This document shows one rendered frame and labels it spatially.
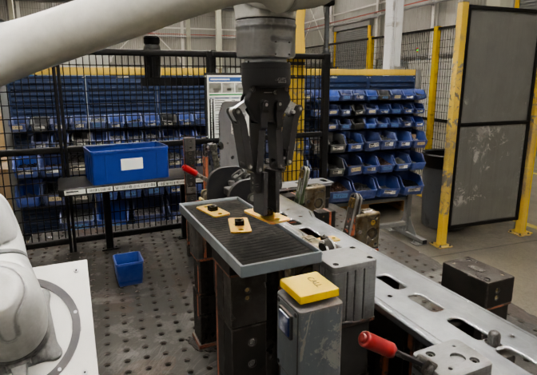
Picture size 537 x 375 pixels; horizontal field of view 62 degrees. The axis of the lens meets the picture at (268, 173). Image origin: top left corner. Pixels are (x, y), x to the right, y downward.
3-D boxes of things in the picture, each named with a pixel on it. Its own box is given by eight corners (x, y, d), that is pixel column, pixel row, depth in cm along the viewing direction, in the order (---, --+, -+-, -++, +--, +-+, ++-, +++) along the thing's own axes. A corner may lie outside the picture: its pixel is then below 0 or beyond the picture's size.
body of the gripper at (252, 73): (256, 59, 62) (256, 125, 64) (303, 60, 67) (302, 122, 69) (228, 61, 68) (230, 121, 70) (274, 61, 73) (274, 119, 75)
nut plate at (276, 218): (291, 220, 71) (291, 213, 70) (272, 225, 69) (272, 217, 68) (261, 208, 77) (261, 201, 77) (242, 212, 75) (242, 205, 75)
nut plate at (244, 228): (252, 233, 81) (252, 226, 80) (231, 233, 80) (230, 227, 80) (247, 218, 89) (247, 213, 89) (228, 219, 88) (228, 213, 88)
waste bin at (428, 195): (482, 229, 430) (490, 154, 415) (439, 236, 413) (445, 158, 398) (445, 214, 476) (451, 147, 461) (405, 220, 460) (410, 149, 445)
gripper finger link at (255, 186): (261, 161, 70) (245, 162, 68) (261, 193, 71) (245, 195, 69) (256, 159, 71) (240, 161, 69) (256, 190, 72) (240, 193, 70)
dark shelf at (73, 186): (278, 175, 202) (278, 169, 201) (58, 197, 165) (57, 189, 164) (258, 166, 221) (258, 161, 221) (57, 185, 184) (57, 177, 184)
